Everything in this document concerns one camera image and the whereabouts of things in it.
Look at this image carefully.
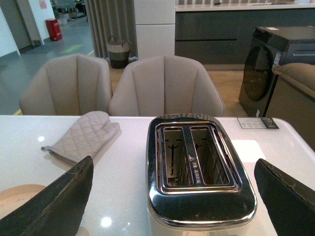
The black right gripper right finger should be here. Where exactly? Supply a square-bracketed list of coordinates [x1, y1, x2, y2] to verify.
[254, 159, 315, 236]

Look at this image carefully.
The beige curtain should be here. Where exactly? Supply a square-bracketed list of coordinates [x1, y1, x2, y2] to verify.
[85, 0, 137, 58]

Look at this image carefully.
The beige chair left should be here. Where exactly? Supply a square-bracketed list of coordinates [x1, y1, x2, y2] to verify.
[19, 54, 113, 116]

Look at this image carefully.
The white cabinet column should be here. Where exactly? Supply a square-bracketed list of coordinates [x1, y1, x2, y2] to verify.
[134, 0, 176, 59]

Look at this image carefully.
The dark grey washing machine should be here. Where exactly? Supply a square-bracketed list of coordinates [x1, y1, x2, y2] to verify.
[239, 26, 315, 117]

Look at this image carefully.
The beige round plate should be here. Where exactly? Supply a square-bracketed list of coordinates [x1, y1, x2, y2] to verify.
[0, 184, 46, 219]

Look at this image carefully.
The beige chair right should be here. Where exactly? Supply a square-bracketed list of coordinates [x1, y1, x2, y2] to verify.
[109, 56, 224, 117]

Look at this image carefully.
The black white label card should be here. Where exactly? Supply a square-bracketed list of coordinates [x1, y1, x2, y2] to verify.
[237, 117, 279, 129]

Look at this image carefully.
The cream chrome two-slot toaster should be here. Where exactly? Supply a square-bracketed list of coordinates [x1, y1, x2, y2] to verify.
[146, 114, 257, 236]

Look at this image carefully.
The beige chair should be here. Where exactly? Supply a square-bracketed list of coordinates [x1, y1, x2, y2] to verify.
[109, 56, 224, 117]
[19, 54, 113, 116]

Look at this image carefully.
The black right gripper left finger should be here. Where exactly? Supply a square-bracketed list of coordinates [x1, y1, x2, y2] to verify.
[0, 156, 94, 236]

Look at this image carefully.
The red cabinet box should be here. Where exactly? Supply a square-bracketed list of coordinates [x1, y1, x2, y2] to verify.
[45, 19, 62, 41]

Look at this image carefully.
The beige quilted oven mitt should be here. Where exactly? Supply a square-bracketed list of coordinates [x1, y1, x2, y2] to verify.
[41, 111, 120, 163]

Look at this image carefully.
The dark grey kitchen counter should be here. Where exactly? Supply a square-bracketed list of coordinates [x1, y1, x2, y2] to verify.
[175, 3, 315, 64]

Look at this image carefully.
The woven laundry basket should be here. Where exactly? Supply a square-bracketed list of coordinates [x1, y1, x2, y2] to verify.
[106, 35, 130, 69]

